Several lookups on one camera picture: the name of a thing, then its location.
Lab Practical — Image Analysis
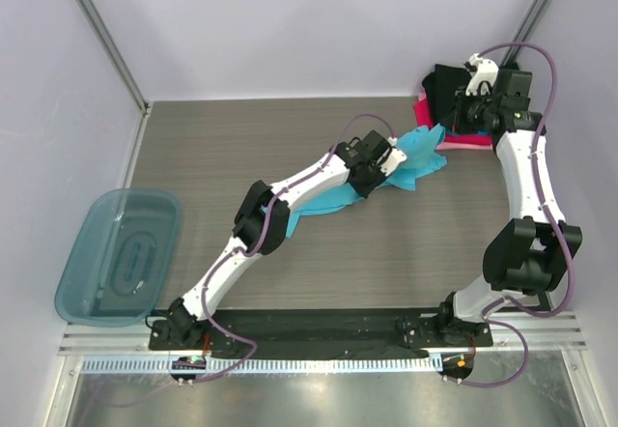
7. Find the cyan t shirt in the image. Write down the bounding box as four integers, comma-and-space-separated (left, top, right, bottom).
286, 126, 447, 239

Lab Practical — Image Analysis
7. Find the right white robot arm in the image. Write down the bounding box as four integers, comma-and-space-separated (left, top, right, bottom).
434, 64, 583, 346

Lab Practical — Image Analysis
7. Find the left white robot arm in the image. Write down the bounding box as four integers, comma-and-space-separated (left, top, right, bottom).
166, 130, 407, 350

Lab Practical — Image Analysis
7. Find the blue folded t shirt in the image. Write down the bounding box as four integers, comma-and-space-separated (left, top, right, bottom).
445, 129, 490, 140

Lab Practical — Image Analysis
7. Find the black folded t shirt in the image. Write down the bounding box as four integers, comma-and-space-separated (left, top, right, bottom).
421, 62, 532, 131

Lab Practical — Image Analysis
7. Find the magenta folded t shirt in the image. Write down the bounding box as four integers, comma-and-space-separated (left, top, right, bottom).
411, 98, 493, 148

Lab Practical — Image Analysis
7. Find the pink folded t shirt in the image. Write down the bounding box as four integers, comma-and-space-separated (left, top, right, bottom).
417, 89, 493, 152

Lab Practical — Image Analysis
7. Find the blue transparent plastic bin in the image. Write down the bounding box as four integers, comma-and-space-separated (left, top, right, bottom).
54, 188, 182, 327

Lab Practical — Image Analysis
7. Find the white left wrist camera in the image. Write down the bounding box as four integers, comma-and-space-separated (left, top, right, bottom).
377, 137, 407, 178

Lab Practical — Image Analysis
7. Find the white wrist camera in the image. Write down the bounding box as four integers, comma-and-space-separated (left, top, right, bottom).
377, 137, 407, 178
464, 53, 499, 97

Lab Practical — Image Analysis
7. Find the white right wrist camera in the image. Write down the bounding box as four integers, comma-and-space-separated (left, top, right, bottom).
464, 53, 499, 97

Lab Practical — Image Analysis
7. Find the right aluminium corner post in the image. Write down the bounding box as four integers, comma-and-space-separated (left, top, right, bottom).
512, 0, 551, 43

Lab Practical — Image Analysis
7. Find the aluminium corner post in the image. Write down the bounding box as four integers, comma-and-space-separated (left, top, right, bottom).
75, 0, 149, 114
512, 0, 551, 43

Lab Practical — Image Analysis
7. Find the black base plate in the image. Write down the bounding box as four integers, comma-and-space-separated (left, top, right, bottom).
149, 304, 493, 378

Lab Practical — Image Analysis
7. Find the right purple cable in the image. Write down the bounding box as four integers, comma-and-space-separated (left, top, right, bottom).
470, 42, 576, 387

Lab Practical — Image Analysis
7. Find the purple cable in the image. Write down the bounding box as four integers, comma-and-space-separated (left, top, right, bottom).
192, 114, 400, 384
470, 42, 576, 387

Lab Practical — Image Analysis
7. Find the white slotted cable duct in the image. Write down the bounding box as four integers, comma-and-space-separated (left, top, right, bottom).
81, 354, 442, 377

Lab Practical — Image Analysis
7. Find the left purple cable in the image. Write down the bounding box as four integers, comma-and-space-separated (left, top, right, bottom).
192, 114, 400, 384

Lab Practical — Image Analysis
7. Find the aluminium frame rail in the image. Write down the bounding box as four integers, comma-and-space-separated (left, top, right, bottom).
59, 307, 586, 360

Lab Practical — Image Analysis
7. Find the left aluminium corner post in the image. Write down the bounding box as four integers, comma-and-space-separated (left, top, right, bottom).
75, 0, 149, 114

